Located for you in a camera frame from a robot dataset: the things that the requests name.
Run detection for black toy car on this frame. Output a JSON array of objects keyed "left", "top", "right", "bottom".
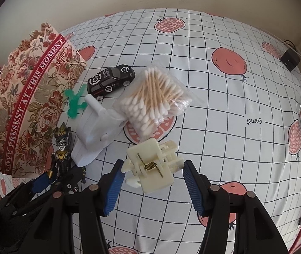
[{"left": 87, "top": 64, "right": 135, "bottom": 100}]

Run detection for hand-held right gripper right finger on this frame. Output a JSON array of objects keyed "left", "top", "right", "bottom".
[{"left": 183, "top": 160, "right": 290, "bottom": 254}]

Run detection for green plastic toy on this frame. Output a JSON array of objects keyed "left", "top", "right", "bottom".
[{"left": 64, "top": 84, "right": 88, "bottom": 118}]

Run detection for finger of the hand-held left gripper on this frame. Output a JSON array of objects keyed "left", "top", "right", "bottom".
[
  {"left": 61, "top": 167, "right": 94, "bottom": 195},
  {"left": 21, "top": 173, "right": 61, "bottom": 195}
]

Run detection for black and gold action figure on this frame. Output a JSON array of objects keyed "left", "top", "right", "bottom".
[{"left": 46, "top": 122, "right": 88, "bottom": 193}]

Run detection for black power adapter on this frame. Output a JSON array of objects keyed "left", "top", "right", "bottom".
[{"left": 280, "top": 48, "right": 301, "bottom": 72}]

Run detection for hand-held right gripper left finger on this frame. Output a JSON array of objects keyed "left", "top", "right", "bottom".
[{"left": 25, "top": 159, "right": 126, "bottom": 254}]

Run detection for bag of cotton swabs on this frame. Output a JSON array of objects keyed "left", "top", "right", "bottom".
[{"left": 113, "top": 65, "right": 205, "bottom": 141}]

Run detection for white plastic spring clip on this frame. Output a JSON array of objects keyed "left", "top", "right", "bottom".
[{"left": 121, "top": 138, "right": 185, "bottom": 193}]

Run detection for checked fruit-print cloth desktop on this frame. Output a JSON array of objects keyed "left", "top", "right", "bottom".
[{"left": 0, "top": 8, "right": 301, "bottom": 254}]

